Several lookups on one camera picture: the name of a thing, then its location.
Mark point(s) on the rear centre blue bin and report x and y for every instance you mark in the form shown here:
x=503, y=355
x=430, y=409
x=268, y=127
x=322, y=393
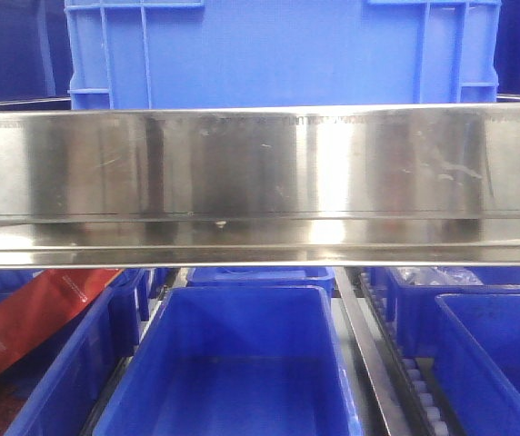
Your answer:
x=321, y=276

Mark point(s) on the stainless steel shelf beam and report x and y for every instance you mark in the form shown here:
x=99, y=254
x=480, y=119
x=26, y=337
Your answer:
x=422, y=184

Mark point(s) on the left blue bin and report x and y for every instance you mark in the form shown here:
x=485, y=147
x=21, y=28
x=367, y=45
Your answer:
x=53, y=389

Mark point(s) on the upper blue crate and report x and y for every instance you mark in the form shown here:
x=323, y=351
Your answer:
x=220, y=54

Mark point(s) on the red packet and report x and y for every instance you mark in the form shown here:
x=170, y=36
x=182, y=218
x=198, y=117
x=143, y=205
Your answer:
x=39, y=309

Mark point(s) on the steel divider rail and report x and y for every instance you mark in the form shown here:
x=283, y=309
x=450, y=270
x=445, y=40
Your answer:
x=368, y=369

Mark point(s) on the roller track rail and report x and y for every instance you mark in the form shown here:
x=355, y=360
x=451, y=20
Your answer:
x=408, y=396

